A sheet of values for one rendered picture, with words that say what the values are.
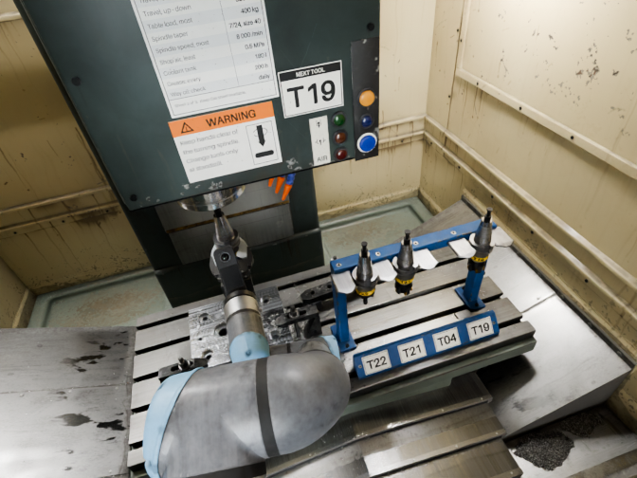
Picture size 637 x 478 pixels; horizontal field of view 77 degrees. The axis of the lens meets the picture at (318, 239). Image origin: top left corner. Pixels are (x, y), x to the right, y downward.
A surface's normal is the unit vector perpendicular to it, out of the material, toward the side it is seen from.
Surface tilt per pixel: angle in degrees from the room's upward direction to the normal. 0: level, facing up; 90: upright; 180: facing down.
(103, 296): 0
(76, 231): 90
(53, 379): 24
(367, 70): 90
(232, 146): 90
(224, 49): 90
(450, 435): 8
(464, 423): 8
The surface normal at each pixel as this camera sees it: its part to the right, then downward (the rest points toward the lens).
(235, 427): 0.03, -0.13
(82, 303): -0.09, -0.74
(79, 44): 0.29, 0.62
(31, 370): 0.31, -0.78
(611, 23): -0.95, 0.26
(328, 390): 0.75, -0.36
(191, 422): -0.07, -0.40
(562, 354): -0.47, -0.57
